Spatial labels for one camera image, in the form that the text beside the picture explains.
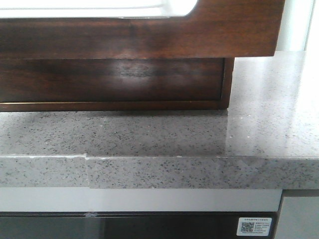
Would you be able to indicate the wooden drawer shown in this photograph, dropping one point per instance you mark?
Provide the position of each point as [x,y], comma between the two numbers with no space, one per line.
[105,80]
[214,29]

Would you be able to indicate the white drawer handle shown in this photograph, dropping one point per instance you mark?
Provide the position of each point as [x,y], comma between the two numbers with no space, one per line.
[96,8]

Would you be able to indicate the dark wooden drawer cabinet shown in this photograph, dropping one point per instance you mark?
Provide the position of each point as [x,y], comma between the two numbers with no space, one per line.
[219,104]

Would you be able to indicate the white QR code sticker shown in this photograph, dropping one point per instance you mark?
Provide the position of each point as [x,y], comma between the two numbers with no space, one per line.
[259,227]

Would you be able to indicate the white curtain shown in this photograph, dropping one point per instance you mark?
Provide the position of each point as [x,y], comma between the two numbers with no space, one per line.
[296,24]

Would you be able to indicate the grey cabinet panel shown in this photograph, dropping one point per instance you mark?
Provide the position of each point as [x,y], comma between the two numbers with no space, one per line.
[298,215]

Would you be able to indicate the black oven front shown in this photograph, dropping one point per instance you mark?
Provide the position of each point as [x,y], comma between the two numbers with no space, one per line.
[128,225]

